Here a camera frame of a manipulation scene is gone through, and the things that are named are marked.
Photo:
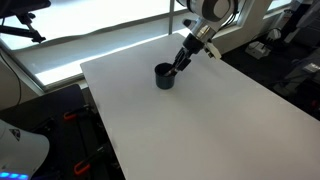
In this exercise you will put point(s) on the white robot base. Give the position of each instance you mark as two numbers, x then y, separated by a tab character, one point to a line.
20	150

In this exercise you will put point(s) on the black tripod stand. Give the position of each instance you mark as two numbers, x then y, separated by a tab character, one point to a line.
23	20

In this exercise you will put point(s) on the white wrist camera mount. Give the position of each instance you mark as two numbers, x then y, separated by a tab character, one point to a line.
213	51

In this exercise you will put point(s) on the dark green ceramic mug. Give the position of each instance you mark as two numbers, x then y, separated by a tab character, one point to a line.
165	81

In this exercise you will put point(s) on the white power adapter box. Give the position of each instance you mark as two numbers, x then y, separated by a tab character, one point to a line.
257	50

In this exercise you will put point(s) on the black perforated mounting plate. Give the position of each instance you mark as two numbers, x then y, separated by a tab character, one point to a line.
66	140

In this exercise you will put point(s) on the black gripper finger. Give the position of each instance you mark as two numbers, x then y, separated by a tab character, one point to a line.
185	63
179	59

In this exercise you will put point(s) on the gray chair base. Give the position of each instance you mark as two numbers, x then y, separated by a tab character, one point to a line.
296	75

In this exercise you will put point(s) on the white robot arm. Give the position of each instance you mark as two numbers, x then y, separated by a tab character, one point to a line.
213	10

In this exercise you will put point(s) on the gray window sill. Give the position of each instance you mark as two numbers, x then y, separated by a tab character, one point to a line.
100	45

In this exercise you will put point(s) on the gray window mullion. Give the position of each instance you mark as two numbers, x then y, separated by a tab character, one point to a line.
171	16

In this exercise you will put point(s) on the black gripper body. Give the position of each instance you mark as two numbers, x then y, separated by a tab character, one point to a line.
193	45

